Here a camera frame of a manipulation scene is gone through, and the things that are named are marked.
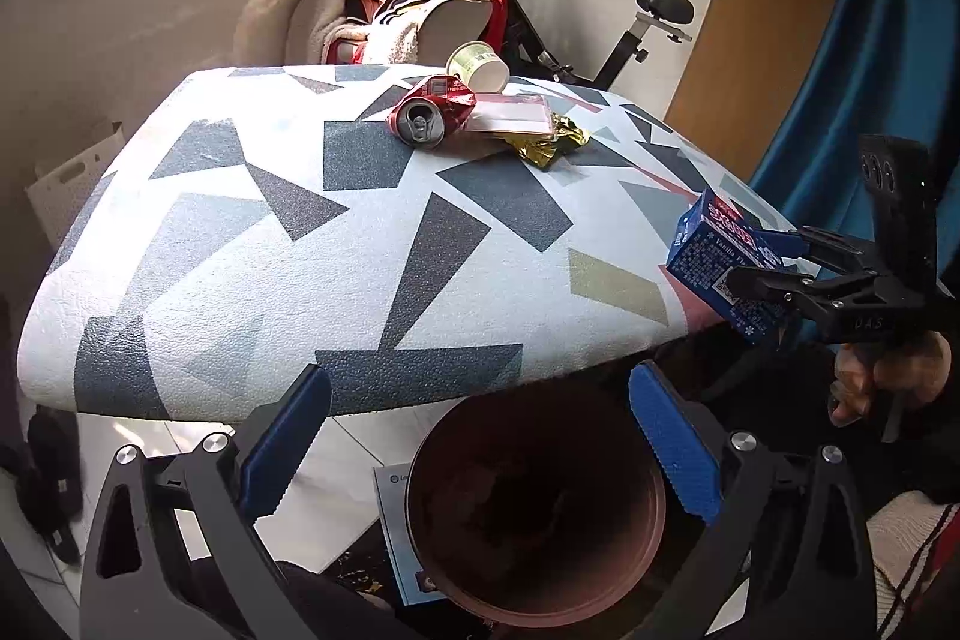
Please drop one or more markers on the white fleece blanket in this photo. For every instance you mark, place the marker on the white fleece blanket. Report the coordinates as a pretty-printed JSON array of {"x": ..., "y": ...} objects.
[{"x": 390, "y": 40}]

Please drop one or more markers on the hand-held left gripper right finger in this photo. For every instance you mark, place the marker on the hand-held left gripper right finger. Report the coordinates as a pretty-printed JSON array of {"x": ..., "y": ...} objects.
[{"x": 675, "y": 445}]

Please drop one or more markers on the red cloth on chair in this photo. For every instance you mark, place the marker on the red cloth on chair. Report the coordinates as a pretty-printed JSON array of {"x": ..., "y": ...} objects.
[{"x": 499, "y": 18}]

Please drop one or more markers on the person's right hand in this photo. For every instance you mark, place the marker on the person's right hand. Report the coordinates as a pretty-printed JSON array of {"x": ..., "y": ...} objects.
[{"x": 907, "y": 370}]

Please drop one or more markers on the blue carton box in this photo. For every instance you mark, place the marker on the blue carton box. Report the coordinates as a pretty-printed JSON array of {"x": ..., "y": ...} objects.
[{"x": 712, "y": 250}]

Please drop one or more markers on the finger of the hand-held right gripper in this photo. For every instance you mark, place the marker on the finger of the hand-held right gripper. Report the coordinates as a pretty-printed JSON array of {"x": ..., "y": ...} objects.
[
  {"x": 772, "y": 289},
  {"x": 780, "y": 242}
]

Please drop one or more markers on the brown round bin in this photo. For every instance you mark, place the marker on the brown round bin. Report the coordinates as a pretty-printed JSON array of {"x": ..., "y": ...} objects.
[{"x": 525, "y": 505}]

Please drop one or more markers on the white blue leaflet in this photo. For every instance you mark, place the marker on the white blue leaflet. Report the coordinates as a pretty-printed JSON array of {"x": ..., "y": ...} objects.
[{"x": 394, "y": 520}]

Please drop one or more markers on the white laundry basket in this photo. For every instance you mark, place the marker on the white laundry basket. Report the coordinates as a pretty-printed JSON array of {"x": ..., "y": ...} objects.
[{"x": 67, "y": 197}]

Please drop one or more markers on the person's striped knit clothing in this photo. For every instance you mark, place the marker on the person's striped knit clothing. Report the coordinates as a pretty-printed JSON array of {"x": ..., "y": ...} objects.
[{"x": 915, "y": 550}]

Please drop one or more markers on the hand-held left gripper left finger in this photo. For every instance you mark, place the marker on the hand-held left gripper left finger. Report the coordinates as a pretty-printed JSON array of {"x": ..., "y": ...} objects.
[{"x": 285, "y": 437}]

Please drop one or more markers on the blue curtain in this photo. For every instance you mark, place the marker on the blue curtain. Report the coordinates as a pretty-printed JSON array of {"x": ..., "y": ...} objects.
[{"x": 862, "y": 48}]

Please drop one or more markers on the green paper cup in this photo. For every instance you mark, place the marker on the green paper cup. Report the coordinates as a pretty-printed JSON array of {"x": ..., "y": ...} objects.
[{"x": 480, "y": 66}]

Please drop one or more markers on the beige shell chair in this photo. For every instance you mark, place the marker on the beige shell chair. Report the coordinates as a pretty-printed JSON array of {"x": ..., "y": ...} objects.
[{"x": 457, "y": 21}]

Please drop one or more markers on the black slipper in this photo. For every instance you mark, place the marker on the black slipper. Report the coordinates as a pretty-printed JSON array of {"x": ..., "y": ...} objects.
[{"x": 52, "y": 475}]

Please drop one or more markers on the light wooden panel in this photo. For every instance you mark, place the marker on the light wooden panel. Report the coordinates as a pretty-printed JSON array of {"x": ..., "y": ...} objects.
[{"x": 765, "y": 10}]

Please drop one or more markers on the gold foil wrapper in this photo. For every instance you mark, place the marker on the gold foil wrapper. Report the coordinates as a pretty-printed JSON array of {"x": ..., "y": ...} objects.
[{"x": 547, "y": 149}]

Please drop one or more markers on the pink edged clear packet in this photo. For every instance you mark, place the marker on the pink edged clear packet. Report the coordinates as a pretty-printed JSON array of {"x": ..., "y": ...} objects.
[{"x": 510, "y": 115}]

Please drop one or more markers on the table with geometric cloth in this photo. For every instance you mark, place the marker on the table with geometric cloth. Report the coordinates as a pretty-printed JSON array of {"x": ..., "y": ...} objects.
[{"x": 300, "y": 280}]

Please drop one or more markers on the crushed red drink can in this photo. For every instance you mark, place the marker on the crushed red drink can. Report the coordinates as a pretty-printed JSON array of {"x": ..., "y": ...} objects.
[{"x": 435, "y": 108}]

